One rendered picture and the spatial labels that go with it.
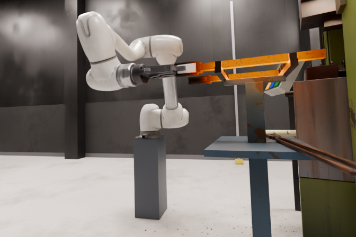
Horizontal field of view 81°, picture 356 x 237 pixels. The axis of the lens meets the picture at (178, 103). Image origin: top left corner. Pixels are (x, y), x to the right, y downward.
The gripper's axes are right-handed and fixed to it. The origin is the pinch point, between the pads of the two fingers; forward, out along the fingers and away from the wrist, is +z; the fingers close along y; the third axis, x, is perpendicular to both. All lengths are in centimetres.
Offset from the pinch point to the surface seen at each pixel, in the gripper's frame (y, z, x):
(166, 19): -289, -125, 167
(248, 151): 8.2, 19.0, -26.2
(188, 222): -80, -27, -93
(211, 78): -22.3, 4.1, -0.1
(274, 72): -22.3, 29.4, -0.1
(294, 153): 8.0, 30.0, -26.6
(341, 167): 27, 34, -25
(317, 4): -55, 54, 39
